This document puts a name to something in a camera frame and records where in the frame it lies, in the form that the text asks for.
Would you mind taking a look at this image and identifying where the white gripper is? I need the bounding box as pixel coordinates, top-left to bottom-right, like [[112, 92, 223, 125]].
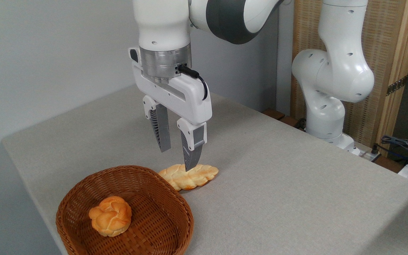
[[128, 47, 213, 172]]

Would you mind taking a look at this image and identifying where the long braided bread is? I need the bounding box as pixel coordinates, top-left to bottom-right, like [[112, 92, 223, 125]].
[[158, 164, 219, 192]]

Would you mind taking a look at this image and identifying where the brown wicker basket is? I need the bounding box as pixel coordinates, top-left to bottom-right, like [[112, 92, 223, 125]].
[[56, 165, 194, 255]]

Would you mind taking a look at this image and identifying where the round knotted bread roll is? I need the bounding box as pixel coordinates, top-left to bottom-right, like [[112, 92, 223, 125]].
[[89, 196, 132, 237]]

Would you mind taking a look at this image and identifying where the metal screen hinge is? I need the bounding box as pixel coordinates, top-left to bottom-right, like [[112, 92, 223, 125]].
[[386, 75, 408, 96]]

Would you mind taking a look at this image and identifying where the wooden folding screen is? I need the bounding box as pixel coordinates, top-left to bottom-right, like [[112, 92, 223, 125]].
[[290, 0, 408, 157]]

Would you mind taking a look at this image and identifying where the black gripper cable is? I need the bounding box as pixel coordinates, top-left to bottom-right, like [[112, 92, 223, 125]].
[[177, 64, 209, 101]]

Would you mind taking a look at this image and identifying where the bundle of dark cables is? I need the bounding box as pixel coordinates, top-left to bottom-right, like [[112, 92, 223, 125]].
[[380, 135, 408, 168]]

